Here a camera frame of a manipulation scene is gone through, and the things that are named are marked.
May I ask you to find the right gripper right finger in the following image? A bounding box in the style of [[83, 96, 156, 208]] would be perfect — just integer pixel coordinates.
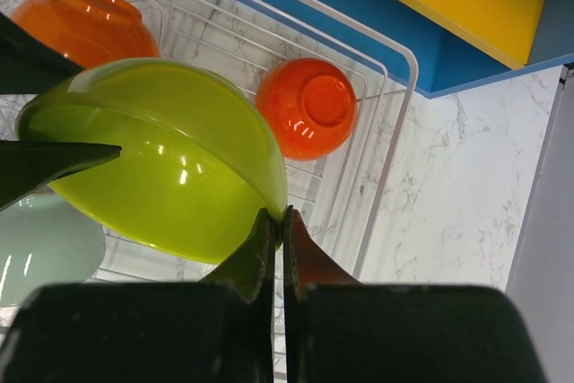
[[282, 209, 546, 382]]

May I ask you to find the orange bowl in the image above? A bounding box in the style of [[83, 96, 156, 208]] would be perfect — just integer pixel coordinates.
[[10, 0, 161, 68]]

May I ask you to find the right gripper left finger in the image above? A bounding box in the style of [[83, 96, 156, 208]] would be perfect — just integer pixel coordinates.
[[1, 210, 274, 382]]

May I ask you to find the blue shelf unit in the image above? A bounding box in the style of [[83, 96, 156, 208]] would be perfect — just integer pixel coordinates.
[[241, 0, 573, 98]]

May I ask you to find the red plastic bowl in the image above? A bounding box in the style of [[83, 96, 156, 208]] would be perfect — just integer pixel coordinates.
[[255, 57, 357, 161]]

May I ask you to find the lime green bowl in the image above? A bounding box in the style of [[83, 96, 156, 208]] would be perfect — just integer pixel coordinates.
[[15, 58, 288, 264]]

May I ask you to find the pale green bowl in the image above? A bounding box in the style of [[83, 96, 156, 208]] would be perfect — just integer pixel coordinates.
[[1, 191, 106, 307]]

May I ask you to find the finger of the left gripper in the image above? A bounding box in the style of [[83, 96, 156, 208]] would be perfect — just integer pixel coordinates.
[[1, 140, 121, 210], [0, 14, 84, 94]]

